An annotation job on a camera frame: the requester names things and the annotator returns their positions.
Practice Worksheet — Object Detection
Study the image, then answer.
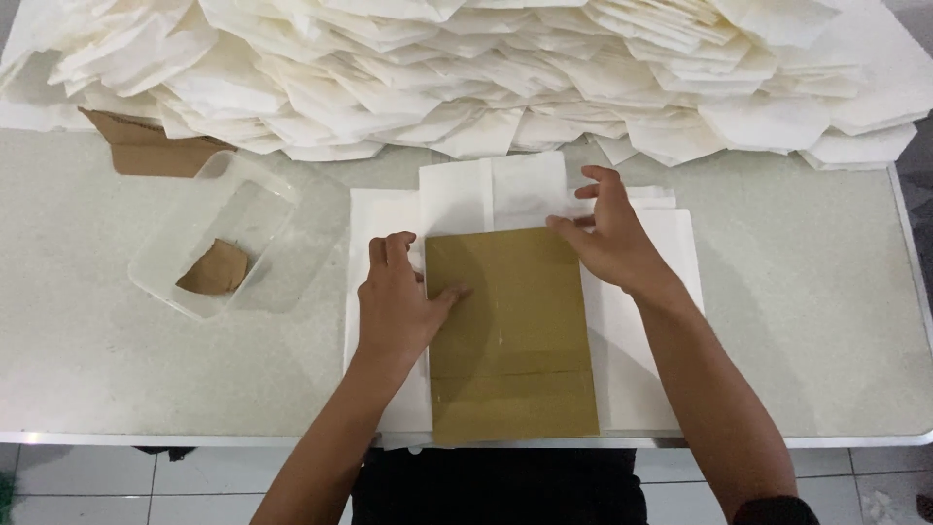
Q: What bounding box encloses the person's right hand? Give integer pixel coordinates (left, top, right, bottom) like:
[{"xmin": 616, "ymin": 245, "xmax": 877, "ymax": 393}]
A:
[{"xmin": 546, "ymin": 165, "xmax": 684, "ymax": 297}]

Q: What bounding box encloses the person's left hand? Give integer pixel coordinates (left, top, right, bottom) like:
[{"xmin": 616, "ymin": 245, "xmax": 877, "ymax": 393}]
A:
[{"xmin": 356, "ymin": 231, "xmax": 472, "ymax": 366}]

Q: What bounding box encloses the olive brown cardboard template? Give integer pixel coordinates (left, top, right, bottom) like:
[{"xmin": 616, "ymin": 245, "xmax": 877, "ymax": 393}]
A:
[{"xmin": 424, "ymin": 227, "xmax": 601, "ymax": 446}]

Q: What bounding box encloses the white paper sheet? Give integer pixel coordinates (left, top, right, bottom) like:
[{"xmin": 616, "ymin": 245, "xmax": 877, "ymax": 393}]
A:
[{"xmin": 418, "ymin": 151, "xmax": 607, "ymax": 242}]

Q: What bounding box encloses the stack of flat white papers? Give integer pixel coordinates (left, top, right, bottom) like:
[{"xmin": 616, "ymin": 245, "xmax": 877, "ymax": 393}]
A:
[{"xmin": 342, "ymin": 185, "xmax": 707, "ymax": 450}]

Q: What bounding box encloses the small brown cardboard scrap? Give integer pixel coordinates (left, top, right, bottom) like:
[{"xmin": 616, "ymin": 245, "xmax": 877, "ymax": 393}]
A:
[{"xmin": 175, "ymin": 238, "xmax": 251, "ymax": 298}]

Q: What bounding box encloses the clear plastic container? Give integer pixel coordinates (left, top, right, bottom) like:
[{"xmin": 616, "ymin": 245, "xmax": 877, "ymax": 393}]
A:
[{"xmin": 127, "ymin": 149, "xmax": 304, "ymax": 322}]

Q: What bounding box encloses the person's black clothing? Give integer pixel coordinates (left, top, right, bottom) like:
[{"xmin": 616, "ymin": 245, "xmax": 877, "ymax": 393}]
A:
[{"xmin": 350, "ymin": 445, "xmax": 650, "ymax": 525}]

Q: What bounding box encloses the pile of folded white bags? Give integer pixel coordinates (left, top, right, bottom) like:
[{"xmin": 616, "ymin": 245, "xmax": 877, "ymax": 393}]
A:
[{"xmin": 0, "ymin": 0, "xmax": 933, "ymax": 173}]

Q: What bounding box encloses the black cloth under table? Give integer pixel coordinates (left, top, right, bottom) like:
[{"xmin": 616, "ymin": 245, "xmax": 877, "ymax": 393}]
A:
[{"xmin": 133, "ymin": 445, "xmax": 197, "ymax": 462}]

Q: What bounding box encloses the brown cardboard piece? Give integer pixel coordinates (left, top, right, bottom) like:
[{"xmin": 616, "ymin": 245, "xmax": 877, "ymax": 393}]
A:
[{"xmin": 79, "ymin": 108, "xmax": 239, "ymax": 179}]

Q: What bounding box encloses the person's black sleeve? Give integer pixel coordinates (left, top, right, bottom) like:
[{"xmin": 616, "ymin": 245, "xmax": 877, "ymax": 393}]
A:
[{"xmin": 731, "ymin": 496, "xmax": 822, "ymax": 525}]

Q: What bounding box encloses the crumpled white paper scrap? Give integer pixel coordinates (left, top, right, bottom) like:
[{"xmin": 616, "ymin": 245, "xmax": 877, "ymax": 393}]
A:
[{"xmin": 859, "ymin": 490, "xmax": 902, "ymax": 525}]

